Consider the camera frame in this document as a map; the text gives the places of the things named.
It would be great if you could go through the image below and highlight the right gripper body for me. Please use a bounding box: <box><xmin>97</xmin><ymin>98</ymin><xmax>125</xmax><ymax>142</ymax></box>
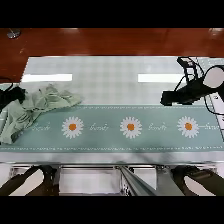
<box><xmin>160</xmin><ymin>88</ymin><xmax>188</xmax><ymax>107</ymax></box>

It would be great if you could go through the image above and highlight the light green shirt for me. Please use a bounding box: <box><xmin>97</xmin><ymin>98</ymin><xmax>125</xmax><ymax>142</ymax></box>
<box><xmin>0</xmin><ymin>83</ymin><xmax>83</xmax><ymax>145</ymax></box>

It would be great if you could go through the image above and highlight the black cable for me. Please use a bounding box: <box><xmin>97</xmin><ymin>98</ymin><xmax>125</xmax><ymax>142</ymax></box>
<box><xmin>202</xmin><ymin>92</ymin><xmax>224</xmax><ymax>116</ymax></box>

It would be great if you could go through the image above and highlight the silver frame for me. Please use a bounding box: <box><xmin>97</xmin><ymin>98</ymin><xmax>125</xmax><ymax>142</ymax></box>
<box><xmin>0</xmin><ymin>161</ymin><xmax>224</xmax><ymax>197</ymax></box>

